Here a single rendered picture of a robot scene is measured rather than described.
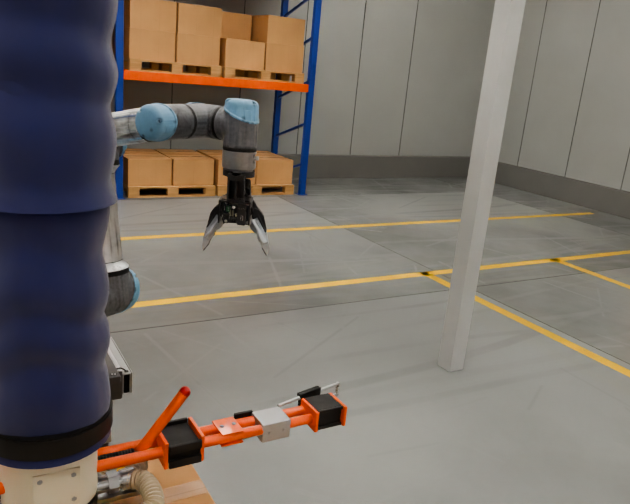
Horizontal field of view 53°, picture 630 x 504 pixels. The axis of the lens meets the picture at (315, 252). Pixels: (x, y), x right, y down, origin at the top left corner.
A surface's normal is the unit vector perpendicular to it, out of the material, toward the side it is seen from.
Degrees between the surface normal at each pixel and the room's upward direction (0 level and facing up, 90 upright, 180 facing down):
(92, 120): 74
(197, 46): 90
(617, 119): 90
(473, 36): 90
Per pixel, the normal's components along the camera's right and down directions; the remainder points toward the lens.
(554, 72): -0.87, 0.07
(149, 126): -0.52, 0.19
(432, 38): 0.50, 0.29
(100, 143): 0.94, 0.18
